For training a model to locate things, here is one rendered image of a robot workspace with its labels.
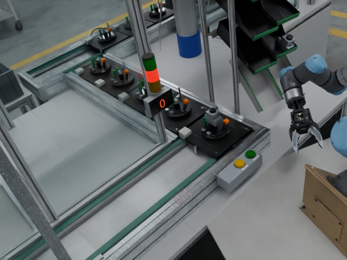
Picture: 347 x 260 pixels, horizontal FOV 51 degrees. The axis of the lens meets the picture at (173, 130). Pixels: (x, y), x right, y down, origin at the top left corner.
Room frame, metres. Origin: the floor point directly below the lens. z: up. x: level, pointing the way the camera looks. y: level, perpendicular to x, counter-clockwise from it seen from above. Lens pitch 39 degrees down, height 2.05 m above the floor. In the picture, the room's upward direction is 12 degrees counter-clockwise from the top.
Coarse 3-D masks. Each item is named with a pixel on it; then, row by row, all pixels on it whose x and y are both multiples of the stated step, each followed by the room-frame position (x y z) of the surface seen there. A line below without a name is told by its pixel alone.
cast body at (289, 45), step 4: (284, 36) 1.45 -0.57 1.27; (288, 36) 1.44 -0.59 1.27; (292, 36) 1.44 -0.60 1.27; (280, 40) 1.46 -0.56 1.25; (284, 40) 1.44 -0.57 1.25; (288, 40) 1.43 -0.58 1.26; (292, 40) 1.43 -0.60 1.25; (280, 44) 1.46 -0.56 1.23; (284, 44) 1.44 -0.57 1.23; (288, 44) 1.42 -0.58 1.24; (292, 44) 1.44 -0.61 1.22; (284, 48) 1.44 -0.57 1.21; (288, 48) 1.42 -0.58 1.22
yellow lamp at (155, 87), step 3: (159, 78) 1.24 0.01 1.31; (147, 81) 1.24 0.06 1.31; (156, 81) 1.23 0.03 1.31; (159, 81) 1.24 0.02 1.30; (150, 84) 1.23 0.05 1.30; (153, 84) 1.22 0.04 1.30; (156, 84) 1.22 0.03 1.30; (159, 84) 1.23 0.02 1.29; (150, 87) 1.23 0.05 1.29; (153, 87) 1.22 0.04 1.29; (156, 87) 1.22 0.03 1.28; (159, 87) 1.23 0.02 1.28; (150, 90) 1.23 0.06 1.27; (153, 90) 1.22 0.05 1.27; (156, 90) 1.22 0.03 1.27; (159, 90) 1.23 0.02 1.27
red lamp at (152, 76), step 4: (156, 68) 1.24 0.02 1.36; (148, 72) 1.22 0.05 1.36; (152, 72) 1.22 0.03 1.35; (156, 72) 1.23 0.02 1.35; (148, 76) 1.23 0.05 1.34; (152, 76) 1.22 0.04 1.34; (156, 76) 1.23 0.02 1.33; (148, 80) 1.23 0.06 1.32; (152, 80) 1.22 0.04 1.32; (156, 80) 1.23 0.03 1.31
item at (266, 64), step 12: (228, 24) 1.56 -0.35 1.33; (228, 36) 1.46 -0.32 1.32; (240, 36) 1.52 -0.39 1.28; (240, 48) 1.45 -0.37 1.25; (252, 48) 1.45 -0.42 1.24; (264, 48) 1.43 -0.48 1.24; (252, 60) 1.39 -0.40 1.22; (264, 60) 1.39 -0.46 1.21; (276, 60) 1.36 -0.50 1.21; (252, 72) 1.33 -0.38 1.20
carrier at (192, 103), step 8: (184, 96) 1.58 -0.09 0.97; (176, 104) 1.45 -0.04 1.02; (192, 104) 1.50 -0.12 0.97; (200, 104) 1.48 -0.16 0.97; (168, 112) 1.45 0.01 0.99; (176, 112) 1.43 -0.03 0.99; (184, 112) 1.41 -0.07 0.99; (192, 112) 1.43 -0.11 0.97; (200, 112) 1.42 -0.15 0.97; (168, 120) 1.41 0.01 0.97; (176, 120) 1.39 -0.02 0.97; (184, 120) 1.38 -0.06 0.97; (192, 120) 1.37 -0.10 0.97; (168, 128) 1.35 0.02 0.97; (176, 128) 1.33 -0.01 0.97
